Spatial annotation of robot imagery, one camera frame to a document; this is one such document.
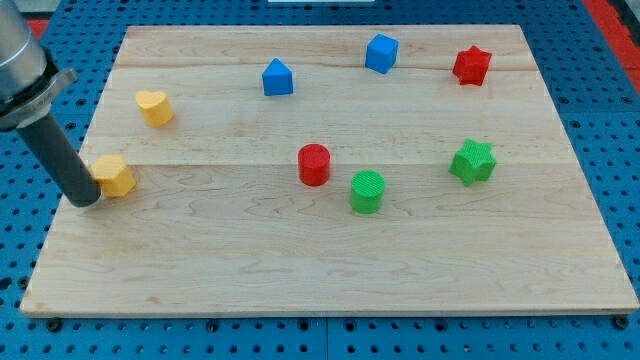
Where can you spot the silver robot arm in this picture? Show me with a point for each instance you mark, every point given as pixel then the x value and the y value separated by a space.
pixel 30 79

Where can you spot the yellow heart block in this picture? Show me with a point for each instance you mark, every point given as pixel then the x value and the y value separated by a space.
pixel 154 107

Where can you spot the light wooden board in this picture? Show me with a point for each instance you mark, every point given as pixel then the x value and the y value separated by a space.
pixel 219 224

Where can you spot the red cylinder block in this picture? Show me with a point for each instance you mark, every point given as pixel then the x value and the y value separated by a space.
pixel 314 164

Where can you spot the green cylinder block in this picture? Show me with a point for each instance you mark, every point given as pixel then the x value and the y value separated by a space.
pixel 367 190

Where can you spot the blue triangle block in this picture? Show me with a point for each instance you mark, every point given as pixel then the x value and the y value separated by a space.
pixel 277 79

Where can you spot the blue cube block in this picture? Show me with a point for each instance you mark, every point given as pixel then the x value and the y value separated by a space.
pixel 381 53

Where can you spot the green star block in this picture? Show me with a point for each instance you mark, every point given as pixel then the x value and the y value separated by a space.
pixel 473 162

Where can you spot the red star block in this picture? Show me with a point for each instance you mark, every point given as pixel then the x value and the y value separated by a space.
pixel 471 66

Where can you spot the yellow hexagon block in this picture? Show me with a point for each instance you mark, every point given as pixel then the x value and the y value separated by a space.
pixel 113 176

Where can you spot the dark grey pointer rod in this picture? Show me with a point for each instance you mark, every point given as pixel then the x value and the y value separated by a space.
pixel 49 144

